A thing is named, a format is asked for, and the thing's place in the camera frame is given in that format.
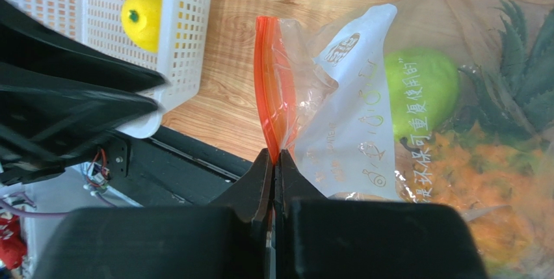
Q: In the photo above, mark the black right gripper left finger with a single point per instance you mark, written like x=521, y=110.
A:
x=226, y=238

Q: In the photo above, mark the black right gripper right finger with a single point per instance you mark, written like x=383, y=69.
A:
x=317, y=237

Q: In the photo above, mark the green fake apple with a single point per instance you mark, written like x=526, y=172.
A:
x=423, y=86

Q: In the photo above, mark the orange fake pineapple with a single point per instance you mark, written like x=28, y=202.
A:
x=494, y=155

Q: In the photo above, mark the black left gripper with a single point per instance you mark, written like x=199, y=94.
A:
x=46, y=118

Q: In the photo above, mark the yellow fake orange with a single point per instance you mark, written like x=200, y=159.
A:
x=141, y=21

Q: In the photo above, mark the clear zip top bag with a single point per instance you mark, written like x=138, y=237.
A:
x=324, y=97

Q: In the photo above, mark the white perforated plastic basket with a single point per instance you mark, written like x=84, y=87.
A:
x=167, y=36

